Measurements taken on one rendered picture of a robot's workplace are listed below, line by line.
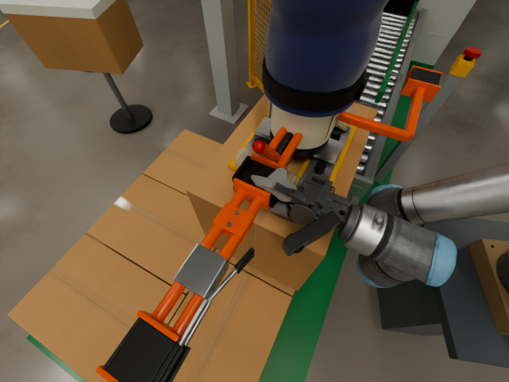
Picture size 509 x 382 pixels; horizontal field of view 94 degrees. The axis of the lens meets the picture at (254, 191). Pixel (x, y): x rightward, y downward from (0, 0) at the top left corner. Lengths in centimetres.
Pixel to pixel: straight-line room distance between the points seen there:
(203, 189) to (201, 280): 31
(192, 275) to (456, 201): 50
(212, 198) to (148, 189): 78
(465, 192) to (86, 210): 218
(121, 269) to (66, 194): 128
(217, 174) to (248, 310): 61
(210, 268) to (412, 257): 34
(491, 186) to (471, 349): 64
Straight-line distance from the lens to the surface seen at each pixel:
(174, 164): 145
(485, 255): 117
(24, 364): 206
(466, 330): 110
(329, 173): 69
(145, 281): 120
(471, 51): 160
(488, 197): 58
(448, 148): 280
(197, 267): 43
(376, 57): 252
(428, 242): 50
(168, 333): 41
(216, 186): 67
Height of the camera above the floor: 162
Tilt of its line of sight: 58 degrees down
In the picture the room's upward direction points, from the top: straight up
